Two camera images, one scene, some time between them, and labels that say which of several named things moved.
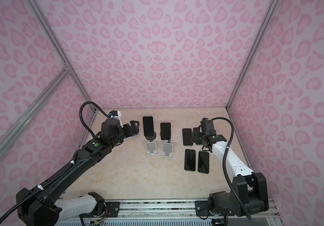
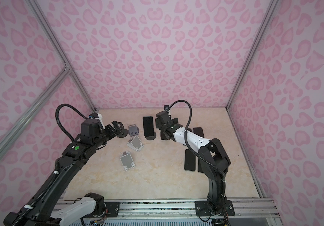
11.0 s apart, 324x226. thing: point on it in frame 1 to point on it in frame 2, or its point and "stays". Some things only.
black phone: x=148 y=126 stays
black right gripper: x=195 y=135 to x=158 y=124
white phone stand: x=167 y=148 to x=135 y=143
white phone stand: x=151 y=148 to x=126 y=160
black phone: x=190 y=160 stays
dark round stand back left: x=151 y=137 stays
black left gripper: x=130 y=132 to x=113 y=133
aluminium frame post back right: x=271 y=6 stays
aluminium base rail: x=172 y=209 stays
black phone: x=203 y=162 stays
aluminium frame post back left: x=61 y=51 stays
